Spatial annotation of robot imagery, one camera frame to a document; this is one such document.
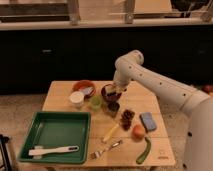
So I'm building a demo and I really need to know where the purple bowl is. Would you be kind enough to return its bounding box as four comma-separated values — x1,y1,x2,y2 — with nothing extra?
101,84,121,102

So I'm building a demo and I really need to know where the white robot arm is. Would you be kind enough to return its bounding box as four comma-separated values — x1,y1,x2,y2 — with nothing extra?
113,50,213,171

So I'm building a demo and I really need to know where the orange bowl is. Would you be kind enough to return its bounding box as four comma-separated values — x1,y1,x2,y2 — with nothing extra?
72,80,96,98

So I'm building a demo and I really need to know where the small dark cup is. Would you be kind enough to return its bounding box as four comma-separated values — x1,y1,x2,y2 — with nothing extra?
107,102,120,117

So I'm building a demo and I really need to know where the green cup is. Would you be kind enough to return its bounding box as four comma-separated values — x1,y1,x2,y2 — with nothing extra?
89,95,102,111

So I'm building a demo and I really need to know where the dark grape bunch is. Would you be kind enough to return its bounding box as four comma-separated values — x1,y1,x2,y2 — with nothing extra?
121,109,135,131

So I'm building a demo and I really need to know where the blue sponge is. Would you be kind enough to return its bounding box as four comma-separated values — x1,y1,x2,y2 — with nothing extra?
140,112,157,132

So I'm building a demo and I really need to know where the wooden table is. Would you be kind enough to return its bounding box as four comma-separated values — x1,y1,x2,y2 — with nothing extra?
41,80,176,168

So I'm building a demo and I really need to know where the white cup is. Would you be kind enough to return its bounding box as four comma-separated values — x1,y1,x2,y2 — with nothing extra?
69,91,84,108

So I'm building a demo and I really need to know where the orange fruit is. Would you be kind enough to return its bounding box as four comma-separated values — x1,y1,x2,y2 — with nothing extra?
132,124,146,140

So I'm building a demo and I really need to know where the silver fork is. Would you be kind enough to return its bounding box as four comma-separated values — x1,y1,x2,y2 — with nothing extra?
90,140,123,159

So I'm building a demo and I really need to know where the green cucumber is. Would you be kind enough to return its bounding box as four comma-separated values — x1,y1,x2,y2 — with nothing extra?
136,137,151,164

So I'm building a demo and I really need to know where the green plastic tray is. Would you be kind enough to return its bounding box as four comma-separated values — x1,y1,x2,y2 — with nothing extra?
18,111,91,164

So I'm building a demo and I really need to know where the dark cabinet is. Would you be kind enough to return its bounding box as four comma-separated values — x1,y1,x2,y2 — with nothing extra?
0,26,213,94

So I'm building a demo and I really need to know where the white spatula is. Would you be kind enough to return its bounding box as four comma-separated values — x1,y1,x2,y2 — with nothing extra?
28,146,79,156

